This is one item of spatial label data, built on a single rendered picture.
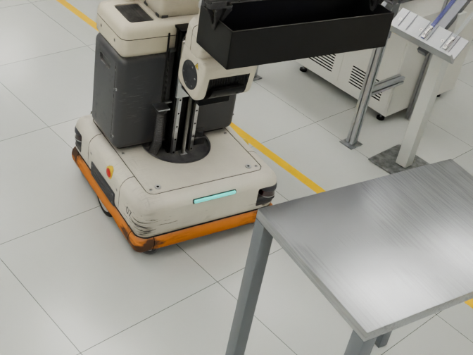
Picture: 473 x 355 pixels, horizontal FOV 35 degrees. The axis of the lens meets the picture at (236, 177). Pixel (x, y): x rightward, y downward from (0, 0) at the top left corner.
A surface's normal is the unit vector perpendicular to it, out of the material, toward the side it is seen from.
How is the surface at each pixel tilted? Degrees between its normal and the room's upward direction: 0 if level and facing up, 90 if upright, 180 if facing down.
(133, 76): 90
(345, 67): 90
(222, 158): 0
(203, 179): 0
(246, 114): 0
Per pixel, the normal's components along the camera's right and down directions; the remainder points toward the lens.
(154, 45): 0.51, 0.57
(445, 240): 0.16, -0.80
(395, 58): -0.73, 0.30
